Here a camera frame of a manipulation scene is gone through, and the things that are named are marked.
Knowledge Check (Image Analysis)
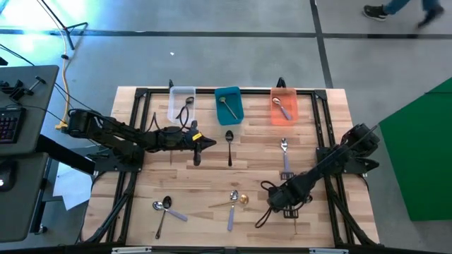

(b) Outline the black tripod stand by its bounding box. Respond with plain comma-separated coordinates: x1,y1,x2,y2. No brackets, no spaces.
37,0,90,52

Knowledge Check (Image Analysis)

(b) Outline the yellow power cable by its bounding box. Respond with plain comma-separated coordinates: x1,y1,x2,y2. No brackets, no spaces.
54,26,73,135

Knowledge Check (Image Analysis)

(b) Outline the teal plastic bin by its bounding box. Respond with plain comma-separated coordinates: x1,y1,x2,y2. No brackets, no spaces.
214,86,245,126

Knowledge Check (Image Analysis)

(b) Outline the black desk clamp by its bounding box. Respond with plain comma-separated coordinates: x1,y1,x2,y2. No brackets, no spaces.
0,75,47,102

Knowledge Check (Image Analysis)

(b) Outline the white metal bracket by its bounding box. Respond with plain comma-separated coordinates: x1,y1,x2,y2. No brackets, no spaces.
309,247,350,254
111,246,153,254

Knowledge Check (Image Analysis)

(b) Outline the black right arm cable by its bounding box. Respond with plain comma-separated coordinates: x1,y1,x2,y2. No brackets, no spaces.
254,180,283,229

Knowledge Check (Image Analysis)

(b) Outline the white paper sheet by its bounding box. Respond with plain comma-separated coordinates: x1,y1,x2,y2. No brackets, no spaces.
52,165,93,212

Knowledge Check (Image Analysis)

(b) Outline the person's foot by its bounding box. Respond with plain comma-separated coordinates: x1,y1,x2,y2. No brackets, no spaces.
417,5,445,29
362,4,388,22

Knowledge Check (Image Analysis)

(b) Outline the black desk support bar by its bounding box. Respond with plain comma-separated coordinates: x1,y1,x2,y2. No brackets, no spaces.
35,135,97,176

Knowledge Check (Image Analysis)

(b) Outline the black aluminium table frame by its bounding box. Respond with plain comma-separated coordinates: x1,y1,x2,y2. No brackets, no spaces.
83,76,381,248

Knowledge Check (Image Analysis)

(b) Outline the black floor cable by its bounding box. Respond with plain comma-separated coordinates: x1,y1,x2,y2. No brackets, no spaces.
0,43,36,67
52,83,109,123

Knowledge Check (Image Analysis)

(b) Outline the black keyboard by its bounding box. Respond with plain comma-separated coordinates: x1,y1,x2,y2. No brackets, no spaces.
0,107,27,145

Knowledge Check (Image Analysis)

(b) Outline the clear plastic bin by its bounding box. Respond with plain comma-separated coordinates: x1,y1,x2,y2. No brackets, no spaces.
167,85,197,125

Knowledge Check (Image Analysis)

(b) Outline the black computer mouse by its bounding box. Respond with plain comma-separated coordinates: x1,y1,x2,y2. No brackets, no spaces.
0,161,17,193

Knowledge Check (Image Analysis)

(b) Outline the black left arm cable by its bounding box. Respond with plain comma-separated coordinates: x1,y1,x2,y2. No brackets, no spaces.
150,111,160,134

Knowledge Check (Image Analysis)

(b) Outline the dark grey desk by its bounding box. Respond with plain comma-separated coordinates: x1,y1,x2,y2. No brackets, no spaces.
0,152,49,243

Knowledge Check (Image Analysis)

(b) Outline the orange translucent plastic bin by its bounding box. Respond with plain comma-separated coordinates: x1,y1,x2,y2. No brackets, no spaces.
270,87,299,127

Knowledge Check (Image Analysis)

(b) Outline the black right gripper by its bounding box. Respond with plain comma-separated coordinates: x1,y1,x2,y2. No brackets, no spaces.
267,171,311,219

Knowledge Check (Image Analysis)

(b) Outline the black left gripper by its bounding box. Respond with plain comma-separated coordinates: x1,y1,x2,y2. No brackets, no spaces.
183,121,218,167

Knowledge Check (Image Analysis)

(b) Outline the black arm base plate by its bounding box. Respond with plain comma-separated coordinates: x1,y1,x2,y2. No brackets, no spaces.
316,145,381,176
92,143,146,174

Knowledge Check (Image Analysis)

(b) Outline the silver spoon lilac handle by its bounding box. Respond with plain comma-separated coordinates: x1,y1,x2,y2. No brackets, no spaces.
152,200,189,223
227,190,239,233
272,97,294,121
280,137,292,174

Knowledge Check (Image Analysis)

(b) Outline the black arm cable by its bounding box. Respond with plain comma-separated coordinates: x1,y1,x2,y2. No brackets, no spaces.
150,111,160,134
254,180,283,229

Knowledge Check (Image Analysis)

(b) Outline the green panel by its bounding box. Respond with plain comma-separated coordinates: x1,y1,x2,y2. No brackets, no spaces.
379,76,452,223

